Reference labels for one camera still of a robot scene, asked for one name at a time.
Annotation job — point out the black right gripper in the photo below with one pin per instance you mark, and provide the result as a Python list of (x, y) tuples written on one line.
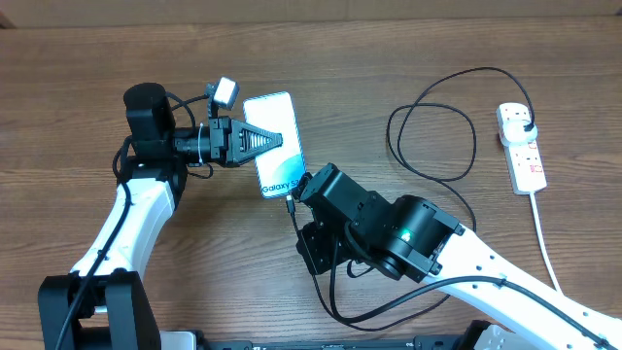
[(319, 244)]

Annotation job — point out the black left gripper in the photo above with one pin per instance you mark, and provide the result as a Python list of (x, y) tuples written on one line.
[(227, 141)]

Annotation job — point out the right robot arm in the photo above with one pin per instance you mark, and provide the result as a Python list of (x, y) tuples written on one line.
[(414, 238)]

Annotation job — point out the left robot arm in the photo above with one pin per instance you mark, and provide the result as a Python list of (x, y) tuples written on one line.
[(101, 303)]

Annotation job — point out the white charger adapter plug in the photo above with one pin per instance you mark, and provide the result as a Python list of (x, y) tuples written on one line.
[(515, 133)]

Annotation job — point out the white power strip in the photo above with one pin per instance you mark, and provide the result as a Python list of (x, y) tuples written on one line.
[(523, 162)]

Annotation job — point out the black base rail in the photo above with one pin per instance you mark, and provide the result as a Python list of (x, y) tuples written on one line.
[(478, 335)]

